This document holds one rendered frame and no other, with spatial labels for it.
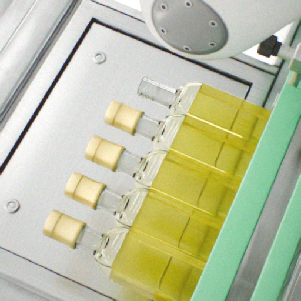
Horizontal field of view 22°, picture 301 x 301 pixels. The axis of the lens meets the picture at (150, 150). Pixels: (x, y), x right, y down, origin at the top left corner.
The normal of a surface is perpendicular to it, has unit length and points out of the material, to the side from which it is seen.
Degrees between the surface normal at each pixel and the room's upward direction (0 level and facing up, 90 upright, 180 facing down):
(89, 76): 90
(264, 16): 103
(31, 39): 90
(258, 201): 90
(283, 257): 90
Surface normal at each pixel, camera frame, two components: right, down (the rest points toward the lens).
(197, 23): -0.36, 0.75
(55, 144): 0.07, -0.46
